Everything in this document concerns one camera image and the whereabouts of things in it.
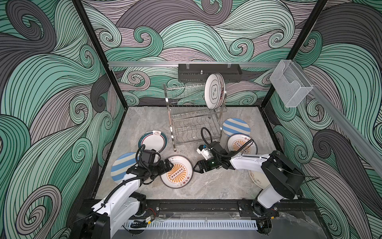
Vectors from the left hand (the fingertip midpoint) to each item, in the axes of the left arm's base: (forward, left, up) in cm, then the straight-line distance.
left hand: (168, 166), depth 84 cm
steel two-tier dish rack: (+17, -11, +27) cm, 33 cm away
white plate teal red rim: (+21, +12, -4) cm, 24 cm away
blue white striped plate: (+33, -47, -3) cm, 57 cm away
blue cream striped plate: (+3, +30, -5) cm, 31 cm away
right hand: (0, -17, -2) cm, 17 cm away
